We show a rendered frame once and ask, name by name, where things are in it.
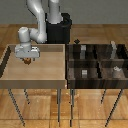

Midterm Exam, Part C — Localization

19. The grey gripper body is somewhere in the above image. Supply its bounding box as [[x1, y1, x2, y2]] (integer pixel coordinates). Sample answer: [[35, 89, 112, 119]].
[[14, 43, 43, 61]]

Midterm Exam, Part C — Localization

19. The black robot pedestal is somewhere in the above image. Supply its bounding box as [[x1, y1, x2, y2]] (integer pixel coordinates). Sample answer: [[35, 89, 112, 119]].
[[45, 12, 73, 45]]

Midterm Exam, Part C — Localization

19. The brown loaf of bread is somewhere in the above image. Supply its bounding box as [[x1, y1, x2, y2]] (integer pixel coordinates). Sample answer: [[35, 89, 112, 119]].
[[24, 58, 32, 64]]

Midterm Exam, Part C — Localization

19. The dark wooden compartment bin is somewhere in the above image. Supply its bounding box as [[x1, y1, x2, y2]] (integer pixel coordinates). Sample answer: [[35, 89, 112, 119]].
[[65, 43, 128, 90]]

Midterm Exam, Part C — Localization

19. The tall grey bottle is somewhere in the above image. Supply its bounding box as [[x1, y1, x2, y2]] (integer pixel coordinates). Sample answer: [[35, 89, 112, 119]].
[[110, 40, 118, 59]]

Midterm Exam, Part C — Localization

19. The light wooden bin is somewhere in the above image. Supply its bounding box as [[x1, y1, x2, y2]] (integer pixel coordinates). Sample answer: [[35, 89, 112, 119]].
[[0, 43, 67, 90]]

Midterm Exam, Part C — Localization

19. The grey carton box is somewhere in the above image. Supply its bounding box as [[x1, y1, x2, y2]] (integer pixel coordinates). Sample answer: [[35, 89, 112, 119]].
[[79, 45, 87, 60]]

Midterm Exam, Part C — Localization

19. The small grey can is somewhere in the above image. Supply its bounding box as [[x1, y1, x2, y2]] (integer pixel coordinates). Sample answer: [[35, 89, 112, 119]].
[[112, 65, 122, 79]]

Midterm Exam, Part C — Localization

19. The small grey box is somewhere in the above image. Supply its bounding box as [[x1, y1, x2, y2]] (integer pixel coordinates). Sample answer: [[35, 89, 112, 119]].
[[81, 69, 89, 78]]

